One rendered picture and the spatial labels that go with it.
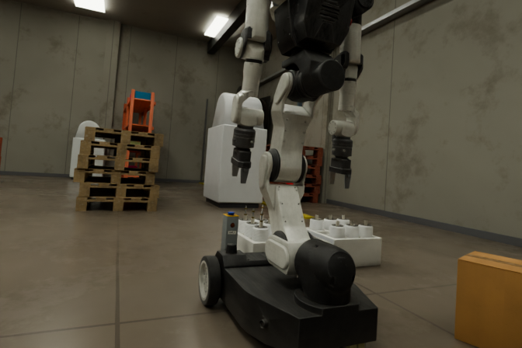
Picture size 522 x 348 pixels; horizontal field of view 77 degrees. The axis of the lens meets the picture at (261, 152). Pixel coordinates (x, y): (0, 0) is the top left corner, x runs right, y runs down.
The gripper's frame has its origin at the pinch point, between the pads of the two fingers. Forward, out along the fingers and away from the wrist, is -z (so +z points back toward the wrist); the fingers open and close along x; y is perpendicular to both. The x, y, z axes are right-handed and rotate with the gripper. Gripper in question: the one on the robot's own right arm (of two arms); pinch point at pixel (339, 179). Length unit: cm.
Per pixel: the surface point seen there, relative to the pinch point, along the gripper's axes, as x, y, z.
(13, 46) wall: 837, 294, 169
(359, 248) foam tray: 40, -54, -52
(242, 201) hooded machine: 297, -79, -83
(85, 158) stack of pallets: 274, 114, -24
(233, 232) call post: 50, 30, -38
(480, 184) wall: 100, -273, -24
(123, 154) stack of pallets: 276, 77, -19
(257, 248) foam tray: 41, 19, -45
